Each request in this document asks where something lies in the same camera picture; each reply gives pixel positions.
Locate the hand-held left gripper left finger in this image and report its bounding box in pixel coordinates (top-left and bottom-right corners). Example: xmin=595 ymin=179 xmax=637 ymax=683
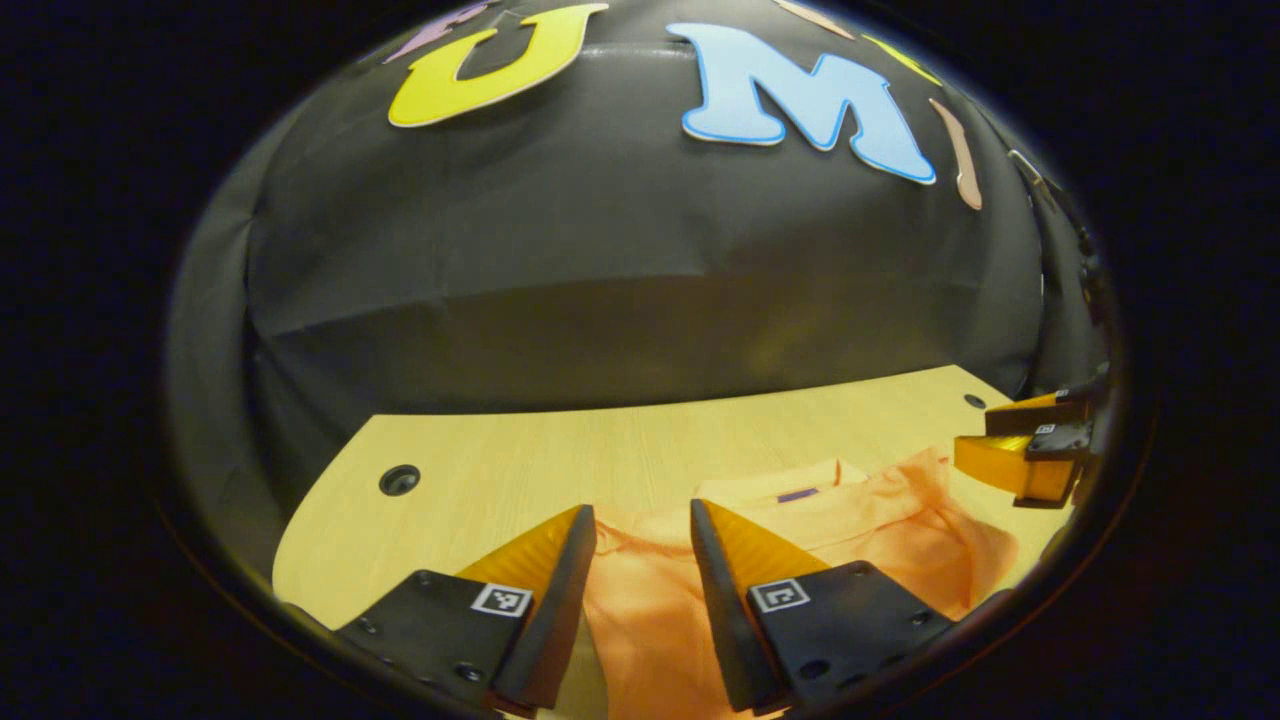
xmin=335 ymin=505 xmax=598 ymax=716

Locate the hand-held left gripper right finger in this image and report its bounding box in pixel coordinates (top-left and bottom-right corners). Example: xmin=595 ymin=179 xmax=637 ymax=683
xmin=690 ymin=498 xmax=956 ymax=713

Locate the orange polo T-shirt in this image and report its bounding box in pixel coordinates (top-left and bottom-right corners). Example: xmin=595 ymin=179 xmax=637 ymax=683
xmin=583 ymin=447 xmax=1019 ymax=720

